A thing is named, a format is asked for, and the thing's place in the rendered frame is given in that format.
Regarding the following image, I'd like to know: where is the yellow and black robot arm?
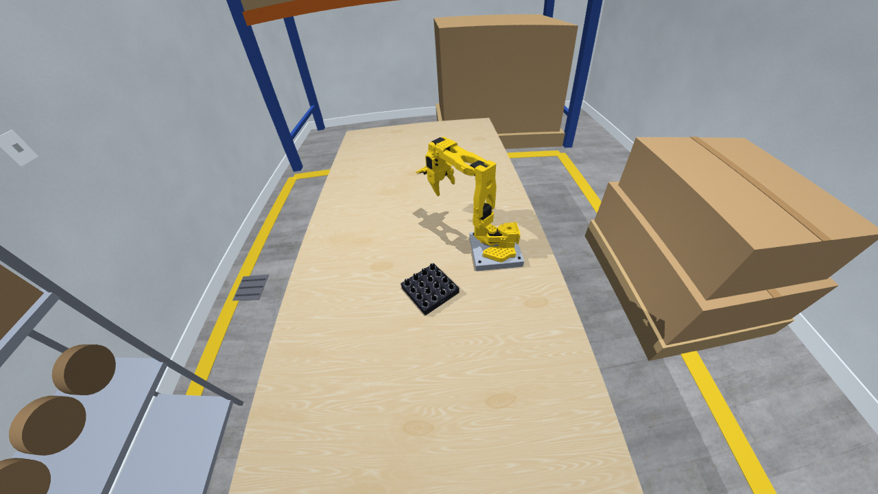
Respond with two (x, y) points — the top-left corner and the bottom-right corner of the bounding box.
(425, 137), (519, 262)

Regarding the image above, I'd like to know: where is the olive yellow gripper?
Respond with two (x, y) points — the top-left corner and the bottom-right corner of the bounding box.
(416, 162), (455, 196)

